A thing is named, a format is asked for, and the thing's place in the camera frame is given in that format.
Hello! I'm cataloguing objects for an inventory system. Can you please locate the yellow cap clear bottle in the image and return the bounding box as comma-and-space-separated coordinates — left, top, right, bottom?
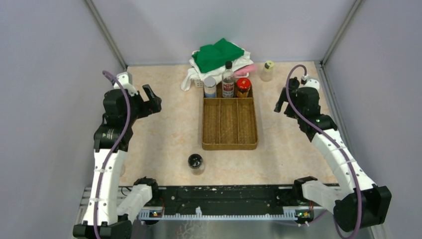
260, 60, 275, 82

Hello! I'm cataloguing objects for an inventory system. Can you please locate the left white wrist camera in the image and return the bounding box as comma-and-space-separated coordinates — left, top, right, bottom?
116, 72, 139, 96

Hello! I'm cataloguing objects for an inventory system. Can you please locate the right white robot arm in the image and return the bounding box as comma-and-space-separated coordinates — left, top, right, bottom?
274, 87, 392, 232

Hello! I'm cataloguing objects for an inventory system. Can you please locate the green folded cloth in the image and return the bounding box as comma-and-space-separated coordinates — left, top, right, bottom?
192, 38, 244, 73

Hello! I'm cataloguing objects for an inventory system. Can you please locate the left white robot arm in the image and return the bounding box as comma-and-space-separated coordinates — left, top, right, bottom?
73, 85, 161, 239

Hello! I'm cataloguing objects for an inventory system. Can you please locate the red lid chili sauce jar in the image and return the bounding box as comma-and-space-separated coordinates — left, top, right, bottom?
236, 77, 251, 98

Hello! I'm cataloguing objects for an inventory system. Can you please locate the silver lid spice jar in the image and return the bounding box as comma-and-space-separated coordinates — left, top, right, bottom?
203, 77, 216, 98

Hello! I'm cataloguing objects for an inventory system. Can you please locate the white cloth pile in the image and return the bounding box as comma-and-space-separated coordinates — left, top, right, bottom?
180, 49, 254, 91

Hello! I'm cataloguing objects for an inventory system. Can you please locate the black cap squeeze bottle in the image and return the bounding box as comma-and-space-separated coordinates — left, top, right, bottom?
289, 77, 300, 91

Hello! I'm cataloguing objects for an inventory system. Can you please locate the woven bamboo divided tray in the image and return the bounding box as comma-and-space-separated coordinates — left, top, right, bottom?
202, 84, 259, 150

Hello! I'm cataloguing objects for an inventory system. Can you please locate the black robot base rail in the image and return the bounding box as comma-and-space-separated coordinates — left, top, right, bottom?
140, 185, 324, 221

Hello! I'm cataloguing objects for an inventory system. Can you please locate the dark bottle red white label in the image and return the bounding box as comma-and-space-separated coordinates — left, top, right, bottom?
221, 61, 234, 98

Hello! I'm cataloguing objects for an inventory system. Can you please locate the black lid pepper shaker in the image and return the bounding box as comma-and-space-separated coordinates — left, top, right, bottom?
188, 154, 205, 175

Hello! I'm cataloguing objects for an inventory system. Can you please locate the pink cloth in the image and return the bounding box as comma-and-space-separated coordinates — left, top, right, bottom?
234, 64, 257, 78

